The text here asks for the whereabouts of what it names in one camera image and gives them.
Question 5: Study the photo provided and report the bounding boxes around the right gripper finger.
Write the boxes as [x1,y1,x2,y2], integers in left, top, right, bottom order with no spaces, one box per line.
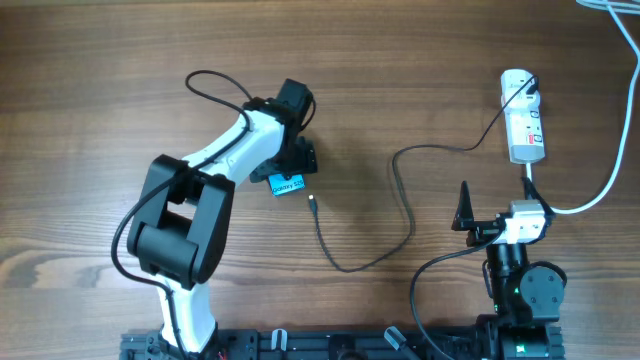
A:
[521,177,556,220]
[451,181,474,231]

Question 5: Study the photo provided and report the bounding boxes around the blue Galaxy smartphone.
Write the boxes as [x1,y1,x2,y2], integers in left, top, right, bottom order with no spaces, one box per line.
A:
[268,174,305,197]

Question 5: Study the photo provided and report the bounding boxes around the black USB charger cable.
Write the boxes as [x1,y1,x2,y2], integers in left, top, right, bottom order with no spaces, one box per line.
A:
[307,75,539,274]

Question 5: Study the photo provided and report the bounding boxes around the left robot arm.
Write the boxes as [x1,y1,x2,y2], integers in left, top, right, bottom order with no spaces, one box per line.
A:
[118,79,318,359]

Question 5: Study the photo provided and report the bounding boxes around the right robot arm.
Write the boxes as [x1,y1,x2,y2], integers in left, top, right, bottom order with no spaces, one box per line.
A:
[452,178,568,360]

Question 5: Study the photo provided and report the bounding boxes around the black charger plug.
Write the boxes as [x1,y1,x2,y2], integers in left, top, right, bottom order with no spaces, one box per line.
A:
[526,76,539,95]

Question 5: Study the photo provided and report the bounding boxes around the white power strip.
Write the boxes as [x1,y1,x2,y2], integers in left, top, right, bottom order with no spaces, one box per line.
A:
[500,69,545,164]

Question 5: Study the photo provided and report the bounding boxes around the right camera black cable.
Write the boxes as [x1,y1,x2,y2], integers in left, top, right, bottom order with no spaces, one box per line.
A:
[409,227,507,360]

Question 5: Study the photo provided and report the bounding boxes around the camera black cable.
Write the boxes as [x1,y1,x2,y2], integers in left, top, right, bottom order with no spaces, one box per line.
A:
[409,227,507,360]
[110,69,254,359]

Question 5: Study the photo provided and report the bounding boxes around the white power strip cord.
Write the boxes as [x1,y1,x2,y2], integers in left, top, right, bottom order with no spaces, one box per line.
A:
[524,0,640,216]

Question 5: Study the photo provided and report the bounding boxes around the left camera black cable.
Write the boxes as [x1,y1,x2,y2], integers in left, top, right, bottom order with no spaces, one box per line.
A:
[110,69,254,359]

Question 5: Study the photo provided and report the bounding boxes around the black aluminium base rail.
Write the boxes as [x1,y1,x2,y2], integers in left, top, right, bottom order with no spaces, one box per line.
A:
[118,327,566,360]

